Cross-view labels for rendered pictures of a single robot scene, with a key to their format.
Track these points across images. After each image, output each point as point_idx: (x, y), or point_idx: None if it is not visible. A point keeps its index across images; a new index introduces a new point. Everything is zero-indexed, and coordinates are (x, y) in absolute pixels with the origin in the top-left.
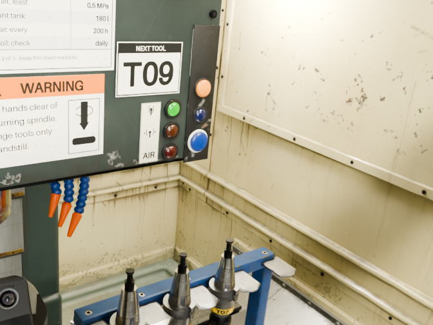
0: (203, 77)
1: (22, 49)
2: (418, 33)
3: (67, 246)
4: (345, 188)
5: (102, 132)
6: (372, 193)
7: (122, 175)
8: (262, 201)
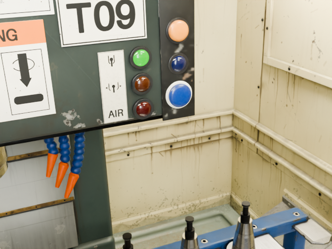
0: (178, 16)
1: None
2: None
3: (129, 191)
4: None
5: (50, 89)
6: None
7: (176, 127)
8: (310, 153)
